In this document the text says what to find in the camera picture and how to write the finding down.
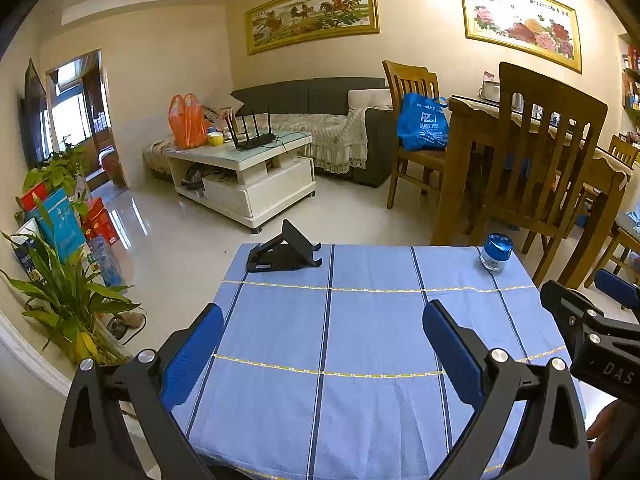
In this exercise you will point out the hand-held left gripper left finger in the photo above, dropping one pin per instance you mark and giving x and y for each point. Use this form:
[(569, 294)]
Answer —
[(195, 355)]

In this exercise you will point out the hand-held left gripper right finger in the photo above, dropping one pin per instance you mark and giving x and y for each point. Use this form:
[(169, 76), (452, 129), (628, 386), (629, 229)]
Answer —
[(450, 350)]

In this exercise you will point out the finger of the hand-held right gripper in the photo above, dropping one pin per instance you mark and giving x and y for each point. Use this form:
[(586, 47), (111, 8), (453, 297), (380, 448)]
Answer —
[(567, 305), (617, 285)]

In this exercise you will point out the person's right hand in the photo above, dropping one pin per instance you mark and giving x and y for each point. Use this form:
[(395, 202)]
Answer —
[(605, 422)]

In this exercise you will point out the wooden chair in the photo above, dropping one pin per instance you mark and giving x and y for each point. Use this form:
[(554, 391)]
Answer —
[(407, 77), (622, 245), (550, 110)]

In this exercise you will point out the blue striped tablecloth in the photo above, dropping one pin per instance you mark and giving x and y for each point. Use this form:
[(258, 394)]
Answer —
[(370, 320)]

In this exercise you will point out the blue lidded glass jar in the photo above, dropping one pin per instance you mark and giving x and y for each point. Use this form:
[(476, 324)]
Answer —
[(496, 245)]

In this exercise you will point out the black phone stand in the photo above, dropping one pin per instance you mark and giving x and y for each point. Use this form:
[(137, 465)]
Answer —
[(280, 260)]

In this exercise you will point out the pack of water bottles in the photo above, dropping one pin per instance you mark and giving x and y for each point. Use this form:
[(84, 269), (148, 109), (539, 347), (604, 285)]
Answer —
[(107, 260)]

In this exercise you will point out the lucky bamboo plant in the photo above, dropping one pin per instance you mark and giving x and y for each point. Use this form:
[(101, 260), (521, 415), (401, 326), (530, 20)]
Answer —
[(65, 290)]

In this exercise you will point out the red gift box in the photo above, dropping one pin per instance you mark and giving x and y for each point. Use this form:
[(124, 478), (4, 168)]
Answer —
[(100, 222)]

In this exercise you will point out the white coffee table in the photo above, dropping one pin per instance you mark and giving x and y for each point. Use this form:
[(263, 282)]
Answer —
[(240, 195)]

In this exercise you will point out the wooden dining table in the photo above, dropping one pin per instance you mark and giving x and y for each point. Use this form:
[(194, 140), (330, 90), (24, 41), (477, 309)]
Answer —
[(457, 160)]

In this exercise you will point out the blue gift box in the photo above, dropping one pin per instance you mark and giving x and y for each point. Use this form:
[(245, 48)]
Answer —
[(60, 225)]

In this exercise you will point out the yellow cup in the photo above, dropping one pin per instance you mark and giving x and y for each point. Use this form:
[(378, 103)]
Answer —
[(215, 139)]

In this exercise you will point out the black wifi router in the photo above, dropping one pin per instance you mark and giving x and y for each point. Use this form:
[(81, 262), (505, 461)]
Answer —
[(255, 140)]

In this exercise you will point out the white box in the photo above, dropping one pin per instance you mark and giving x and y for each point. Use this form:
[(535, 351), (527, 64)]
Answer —
[(490, 91)]

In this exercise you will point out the blue shopping bag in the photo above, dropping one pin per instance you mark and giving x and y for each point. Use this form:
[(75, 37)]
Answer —
[(422, 122)]

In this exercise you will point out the green pothos plant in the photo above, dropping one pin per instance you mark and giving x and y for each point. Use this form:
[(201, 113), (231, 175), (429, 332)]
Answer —
[(55, 172)]

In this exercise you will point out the orange plastic bag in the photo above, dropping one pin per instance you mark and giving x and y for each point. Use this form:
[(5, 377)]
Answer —
[(187, 122)]

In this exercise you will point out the beige lace sofa cover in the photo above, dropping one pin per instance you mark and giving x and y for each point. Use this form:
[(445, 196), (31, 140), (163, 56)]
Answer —
[(310, 125)]

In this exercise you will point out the framed flower painting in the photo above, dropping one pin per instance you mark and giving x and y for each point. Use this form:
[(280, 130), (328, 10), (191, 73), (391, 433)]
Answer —
[(520, 22)]

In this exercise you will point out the dark grey sofa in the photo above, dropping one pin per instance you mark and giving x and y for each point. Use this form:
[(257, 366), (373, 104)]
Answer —
[(330, 95)]

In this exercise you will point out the framed horse painting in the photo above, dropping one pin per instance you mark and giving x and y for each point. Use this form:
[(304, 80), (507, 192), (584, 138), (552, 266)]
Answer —
[(310, 15)]

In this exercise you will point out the wall shelf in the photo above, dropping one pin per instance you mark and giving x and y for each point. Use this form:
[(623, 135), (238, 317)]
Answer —
[(631, 85)]

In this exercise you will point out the black wall television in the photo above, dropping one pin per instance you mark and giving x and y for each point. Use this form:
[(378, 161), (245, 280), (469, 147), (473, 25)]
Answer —
[(34, 110)]

